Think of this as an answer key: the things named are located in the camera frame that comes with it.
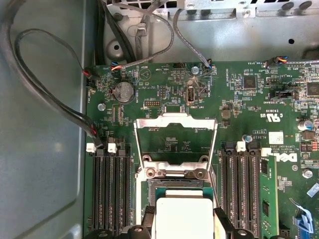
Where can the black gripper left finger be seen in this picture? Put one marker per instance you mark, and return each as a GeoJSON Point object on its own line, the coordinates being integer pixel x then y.
{"type": "Point", "coordinates": [129, 232]}

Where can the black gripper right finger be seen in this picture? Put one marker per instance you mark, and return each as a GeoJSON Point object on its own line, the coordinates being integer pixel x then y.
{"type": "Point", "coordinates": [231, 232]}

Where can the silver CPU green substrate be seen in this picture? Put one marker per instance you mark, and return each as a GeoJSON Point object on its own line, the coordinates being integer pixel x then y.
{"type": "Point", "coordinates": [184, 216]}

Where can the metal CPU socket cover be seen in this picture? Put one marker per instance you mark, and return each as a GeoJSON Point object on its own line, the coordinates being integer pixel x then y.
{"type": "Point", "coordinates": [149, 123]}

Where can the RAM slot white latches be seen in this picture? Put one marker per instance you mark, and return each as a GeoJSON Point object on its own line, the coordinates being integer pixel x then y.
{"type": "Point", "coordinates": [117, 194]}
{"type": "Point", "coordinates": [239, 194]}
{"type": "Point", "coordinates": [97, 194]}

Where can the green RAM stick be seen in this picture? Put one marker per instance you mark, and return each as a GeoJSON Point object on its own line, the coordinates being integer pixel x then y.
{"type": "Point", "coordinates": [269, 199]}

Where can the blue flat connector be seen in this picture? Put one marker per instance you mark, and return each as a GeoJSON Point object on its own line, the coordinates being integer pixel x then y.
{"type": "Point", "coordinates": [305, 221]}

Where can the open PC case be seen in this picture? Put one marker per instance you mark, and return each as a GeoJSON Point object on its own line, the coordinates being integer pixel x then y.
{"type": "Point", "coordinates": [37, 174]}

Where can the coin cell battery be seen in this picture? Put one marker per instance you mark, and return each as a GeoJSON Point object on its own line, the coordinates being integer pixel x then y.
{"type": "Point", "coordinates": [123, 92]}

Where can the internal USB port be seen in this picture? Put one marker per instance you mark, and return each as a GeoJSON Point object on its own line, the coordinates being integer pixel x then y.
{"type": "Point", "coordinates": [190, 94]}

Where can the green motherboard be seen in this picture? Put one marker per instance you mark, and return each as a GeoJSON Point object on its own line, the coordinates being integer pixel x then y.
{"type": "Point", "coordinates": [224, 87]}

